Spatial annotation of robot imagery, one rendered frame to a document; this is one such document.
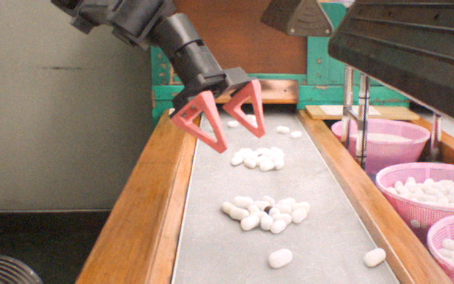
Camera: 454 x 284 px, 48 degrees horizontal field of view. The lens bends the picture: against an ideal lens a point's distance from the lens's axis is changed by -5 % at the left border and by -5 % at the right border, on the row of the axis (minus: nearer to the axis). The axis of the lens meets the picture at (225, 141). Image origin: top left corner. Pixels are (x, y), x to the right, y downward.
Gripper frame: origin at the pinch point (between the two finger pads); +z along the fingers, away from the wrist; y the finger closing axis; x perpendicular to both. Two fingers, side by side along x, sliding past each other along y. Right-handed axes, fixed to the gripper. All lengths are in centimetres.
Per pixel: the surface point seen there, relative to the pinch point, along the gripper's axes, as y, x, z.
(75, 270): -67, -156, -11
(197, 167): -28.8, -33.9, -5.9
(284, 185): -29.0, -17.4, 7.7
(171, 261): 9.1, -14.8, 9.3
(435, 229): -17.7, 9.5, 26.6
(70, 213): -92, -173, -39
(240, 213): -9.1, -14.3, 8.3
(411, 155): -71, -7, 18
